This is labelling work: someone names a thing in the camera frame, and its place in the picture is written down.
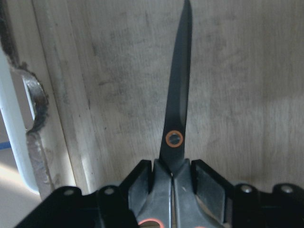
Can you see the orange grey handled scissors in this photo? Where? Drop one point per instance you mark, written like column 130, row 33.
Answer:
column 172, row 199

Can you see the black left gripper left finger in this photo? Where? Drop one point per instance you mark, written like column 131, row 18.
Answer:
column 136, row 186

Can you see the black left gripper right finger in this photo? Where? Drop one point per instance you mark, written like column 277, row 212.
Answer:
column 214, row 191

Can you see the wooden drawer with white handle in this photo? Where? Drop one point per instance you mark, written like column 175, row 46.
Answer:
column 88, row 81

